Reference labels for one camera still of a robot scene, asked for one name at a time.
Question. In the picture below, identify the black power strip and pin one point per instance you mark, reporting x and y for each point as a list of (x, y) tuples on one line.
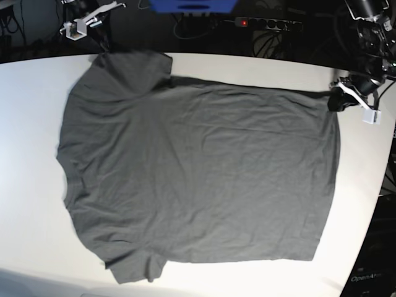
[(279, 25)]

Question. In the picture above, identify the blue plastic box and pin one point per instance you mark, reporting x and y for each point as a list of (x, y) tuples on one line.
[(192, 6)]

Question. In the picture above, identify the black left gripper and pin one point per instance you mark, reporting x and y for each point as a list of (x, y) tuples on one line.
[(362, 84)]

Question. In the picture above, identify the black OpenArm base box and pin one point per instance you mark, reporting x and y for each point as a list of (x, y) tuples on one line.
[(373, 273)]

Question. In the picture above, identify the dark grey T-shirt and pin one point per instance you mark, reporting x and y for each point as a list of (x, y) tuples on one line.
[(166, 168)]

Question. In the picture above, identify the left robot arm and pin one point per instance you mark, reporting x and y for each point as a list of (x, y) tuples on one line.
[(375, 58)]

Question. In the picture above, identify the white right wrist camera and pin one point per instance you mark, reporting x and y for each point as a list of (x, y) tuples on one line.
[(85, 15)]

